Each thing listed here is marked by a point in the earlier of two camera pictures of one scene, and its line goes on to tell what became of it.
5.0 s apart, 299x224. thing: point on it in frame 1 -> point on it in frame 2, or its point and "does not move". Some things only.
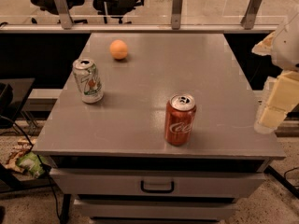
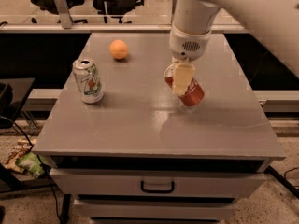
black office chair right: x=116 y=1 does not move
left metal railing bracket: x=64 y=16 does not move
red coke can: x=178 y=119 -> x=193 y=95
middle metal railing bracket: x=177 y=7 does not move
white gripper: x=289 y=49 -> x=189 y=46
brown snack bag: x=21 y=147 does not move
